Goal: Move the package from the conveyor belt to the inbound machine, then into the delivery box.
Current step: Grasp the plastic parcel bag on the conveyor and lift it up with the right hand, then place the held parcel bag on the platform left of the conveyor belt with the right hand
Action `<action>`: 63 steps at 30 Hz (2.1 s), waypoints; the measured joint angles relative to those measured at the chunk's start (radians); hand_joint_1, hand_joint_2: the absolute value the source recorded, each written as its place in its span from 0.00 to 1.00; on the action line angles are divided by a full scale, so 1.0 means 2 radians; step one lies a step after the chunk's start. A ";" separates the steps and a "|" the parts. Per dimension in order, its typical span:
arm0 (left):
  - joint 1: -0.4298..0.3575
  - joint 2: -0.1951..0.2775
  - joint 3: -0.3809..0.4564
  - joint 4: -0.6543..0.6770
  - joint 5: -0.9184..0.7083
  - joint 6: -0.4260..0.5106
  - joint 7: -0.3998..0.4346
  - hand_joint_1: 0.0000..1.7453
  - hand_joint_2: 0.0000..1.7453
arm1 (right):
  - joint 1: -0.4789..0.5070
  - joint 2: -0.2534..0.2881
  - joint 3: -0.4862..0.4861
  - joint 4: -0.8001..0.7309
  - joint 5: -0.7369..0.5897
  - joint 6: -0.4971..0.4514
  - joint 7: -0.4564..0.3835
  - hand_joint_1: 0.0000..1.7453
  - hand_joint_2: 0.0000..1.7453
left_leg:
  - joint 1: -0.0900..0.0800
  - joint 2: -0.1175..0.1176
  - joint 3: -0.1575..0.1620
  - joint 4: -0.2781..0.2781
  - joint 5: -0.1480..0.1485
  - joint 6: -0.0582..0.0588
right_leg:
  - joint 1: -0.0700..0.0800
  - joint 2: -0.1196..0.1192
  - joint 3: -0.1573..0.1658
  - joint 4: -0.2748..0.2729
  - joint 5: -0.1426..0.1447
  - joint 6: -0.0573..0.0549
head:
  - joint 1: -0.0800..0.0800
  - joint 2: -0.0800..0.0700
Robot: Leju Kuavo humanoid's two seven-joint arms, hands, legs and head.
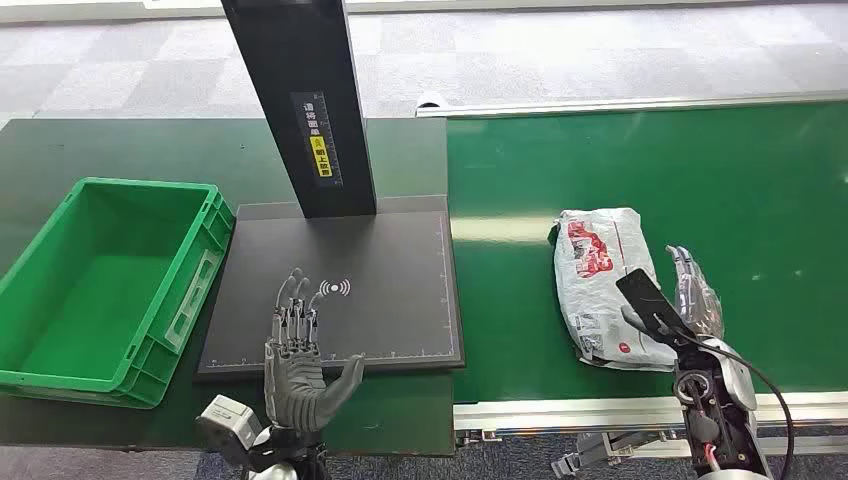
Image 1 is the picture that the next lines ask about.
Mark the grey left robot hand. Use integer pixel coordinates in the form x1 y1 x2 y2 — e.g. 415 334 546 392
263 267 367 434

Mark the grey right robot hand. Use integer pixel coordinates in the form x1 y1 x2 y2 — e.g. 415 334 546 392
620 245 727 344

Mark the grey plastic mailer package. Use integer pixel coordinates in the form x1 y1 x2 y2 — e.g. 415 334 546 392
547 207 680 373

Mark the green conveyor belt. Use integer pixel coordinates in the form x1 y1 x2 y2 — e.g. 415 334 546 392
446 101 848 405

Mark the black inbound scanner machine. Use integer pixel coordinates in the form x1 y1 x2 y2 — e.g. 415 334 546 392
195 0 466 382

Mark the green plastic crate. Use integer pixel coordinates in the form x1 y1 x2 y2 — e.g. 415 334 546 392
0 176 236 410

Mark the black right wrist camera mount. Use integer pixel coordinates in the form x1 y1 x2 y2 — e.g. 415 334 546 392
615 268 696 340

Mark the wide aluminium conveyor rail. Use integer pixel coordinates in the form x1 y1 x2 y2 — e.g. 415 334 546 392
453 391 848 439

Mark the large grey metal conveyor bracket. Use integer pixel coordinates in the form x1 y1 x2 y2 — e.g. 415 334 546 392
551 430 687 480

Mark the small metal conveyor bracket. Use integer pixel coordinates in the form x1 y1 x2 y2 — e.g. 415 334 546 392
455 429 503 446

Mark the long thin aluminium conveyor rail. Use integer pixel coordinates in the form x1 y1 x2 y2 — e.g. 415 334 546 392
415 89 848 119

